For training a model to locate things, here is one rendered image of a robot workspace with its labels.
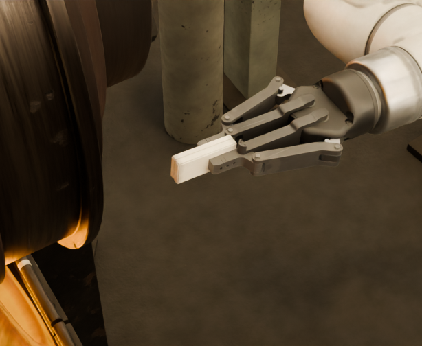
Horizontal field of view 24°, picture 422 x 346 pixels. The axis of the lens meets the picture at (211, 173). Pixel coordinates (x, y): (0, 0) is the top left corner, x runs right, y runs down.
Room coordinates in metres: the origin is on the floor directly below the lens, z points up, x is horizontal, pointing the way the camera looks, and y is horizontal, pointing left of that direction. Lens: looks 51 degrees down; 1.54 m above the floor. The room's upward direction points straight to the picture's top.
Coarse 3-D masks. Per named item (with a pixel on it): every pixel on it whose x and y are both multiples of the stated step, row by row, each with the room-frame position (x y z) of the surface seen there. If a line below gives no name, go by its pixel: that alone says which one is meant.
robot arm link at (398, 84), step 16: (384, 48) 0.82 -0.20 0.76; (400, 48) 0.81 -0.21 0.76; (352, 64) 0.80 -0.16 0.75; (368, 64) 0.78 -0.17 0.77; (384, 64) 0.78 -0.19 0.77; (400, 64) 0.79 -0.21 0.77; (416, 64) 0.79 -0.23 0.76; (368, 80) 0.77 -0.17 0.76; (384, 80) 0.76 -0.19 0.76; (400, 80) 0.77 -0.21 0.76; (416, 80) 0.77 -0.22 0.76; (384, 96) 0.75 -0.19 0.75; (400, 96) 0.75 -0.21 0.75; (416, 96) 0.76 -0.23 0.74; (384, 112) 0.74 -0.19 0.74; (400, 112) 0.74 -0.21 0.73; (416, 112) 0.75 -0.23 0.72; (384, 128) 0.74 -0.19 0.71
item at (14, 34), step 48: (0, 0) 0.37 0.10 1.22; (48, 0) 0.37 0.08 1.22; (0, 48) 0.36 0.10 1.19; (48, 48) 0.37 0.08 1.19; (0, 96) 0.35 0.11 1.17; (48, 96) 0.36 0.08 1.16; (0, 144) 0.34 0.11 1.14; (48, 144) 0.35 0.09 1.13; (96, 144) 0.36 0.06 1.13; (0, 192) 0.34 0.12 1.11; (48, 192) 0.35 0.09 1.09; (96, 192) 0.36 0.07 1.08; (48, 240) 0.37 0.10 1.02
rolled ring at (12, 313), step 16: (0, 288) 0.53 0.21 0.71; (16, 288) 0.53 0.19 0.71; (0, 304) 0.45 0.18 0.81; (16, 304) 0.52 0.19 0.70; (32, 304) 0.53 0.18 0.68; (0, 320) 0.43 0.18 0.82; (16, 320) 0.50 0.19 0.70; (32, 320) 0.50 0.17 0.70; (0, 336) 0.42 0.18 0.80; (16, 336) 0.43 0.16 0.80; (32, 336) 0.48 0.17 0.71; (48, 336) 0.49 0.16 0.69
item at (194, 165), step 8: (224, 144) 0.68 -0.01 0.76; (232, 144) 0.68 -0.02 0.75; (200, 152) 0.66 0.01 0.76; (208, 152) 0.66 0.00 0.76; (216, 152) 0.67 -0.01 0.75; (224, 152) 0.67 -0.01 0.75; (184, 160) 0.65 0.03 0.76; (192, 160) 0.65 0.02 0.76; (200, 160) 0.66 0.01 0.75; (208, 160) 0.66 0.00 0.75; (176, 168) 0.65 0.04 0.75; (184, 168) 0.65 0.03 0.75; (192, 168) 0.65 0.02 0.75; (200, 168) 0.66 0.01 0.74; (176, 176) 0.65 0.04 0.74; (184, 176) 0.65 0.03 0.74; (192, 176) 0.65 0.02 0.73
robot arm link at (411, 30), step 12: (396, 12) 0.89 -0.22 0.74; (408, 12) 0.89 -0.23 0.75; (420, 12) 0.89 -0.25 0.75; (384, 24) 0.88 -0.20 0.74; (396, 24) 0.87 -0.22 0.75; (408, 24) 0.86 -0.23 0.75; (420, 24) 0.86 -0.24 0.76; (372, 36) 0.88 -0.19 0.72; (384, 36) 0.86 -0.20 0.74; (396, 36) 0.85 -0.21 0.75; (408, 36) 0.84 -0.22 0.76; (420, 36) 0.83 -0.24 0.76; (372, 48) 0.86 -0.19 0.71; (408, 48) 0.81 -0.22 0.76; (420, 48) 0.81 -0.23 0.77; (420, 60) 0.79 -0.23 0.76
